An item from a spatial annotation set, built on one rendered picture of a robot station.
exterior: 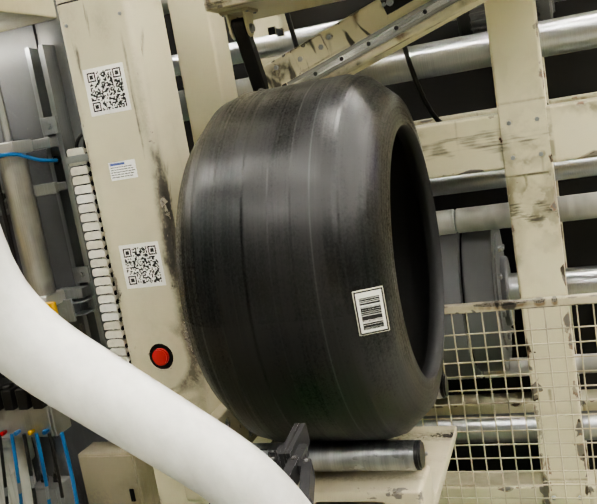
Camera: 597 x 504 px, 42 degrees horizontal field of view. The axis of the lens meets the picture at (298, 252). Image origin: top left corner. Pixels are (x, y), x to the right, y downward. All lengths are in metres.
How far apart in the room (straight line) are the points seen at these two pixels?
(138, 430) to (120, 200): 0.76
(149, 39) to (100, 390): 0.83
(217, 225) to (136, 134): 0.30
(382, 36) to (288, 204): 0.62
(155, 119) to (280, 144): 0.30
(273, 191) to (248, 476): 0.51
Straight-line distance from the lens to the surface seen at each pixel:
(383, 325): 1.00
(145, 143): 1.28
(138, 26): 1.31
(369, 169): 1.03
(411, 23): 1.54
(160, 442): 0.60
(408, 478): 1.22
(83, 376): 0.61
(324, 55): 1.58
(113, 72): 1.30
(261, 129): 1.10
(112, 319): 1.39
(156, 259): 1.31
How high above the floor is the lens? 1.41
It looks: 9 degrees down
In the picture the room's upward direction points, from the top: 10 degrees counter-clockwise
